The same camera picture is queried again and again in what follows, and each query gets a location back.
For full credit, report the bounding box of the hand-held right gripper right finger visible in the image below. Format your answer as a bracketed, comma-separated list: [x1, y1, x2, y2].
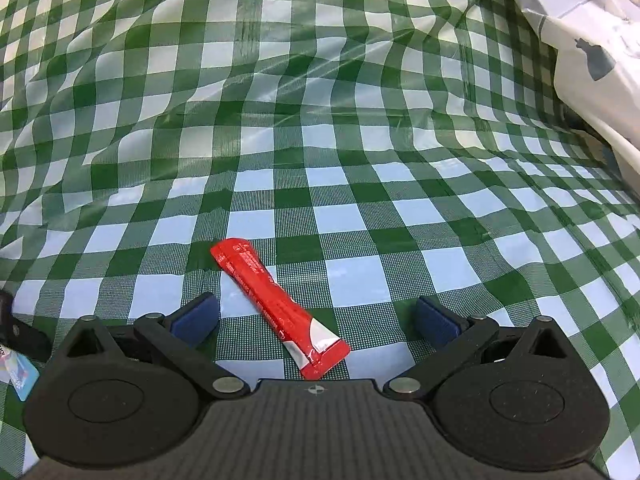
[382, 296, 571, 400]

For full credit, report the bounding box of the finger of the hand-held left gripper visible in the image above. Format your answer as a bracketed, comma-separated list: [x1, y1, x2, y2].
[0, 289, 52, 362]

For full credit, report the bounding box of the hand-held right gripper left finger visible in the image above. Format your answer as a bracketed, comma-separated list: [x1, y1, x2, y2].
[62, 294, 249, 401]

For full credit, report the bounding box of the light blue snack packet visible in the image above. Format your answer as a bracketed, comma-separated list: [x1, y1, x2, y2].
[0, 345, 40, 402]

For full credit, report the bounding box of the red slim stick packet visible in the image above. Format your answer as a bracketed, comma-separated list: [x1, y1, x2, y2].
[209, 237, 350, 380]

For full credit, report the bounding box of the green checked cloth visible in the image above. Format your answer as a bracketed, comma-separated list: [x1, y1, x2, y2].
[0, 0, 640, 480]

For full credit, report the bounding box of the white printed cloth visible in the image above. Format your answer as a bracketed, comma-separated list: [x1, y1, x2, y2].
[490, 0, 640, 183]

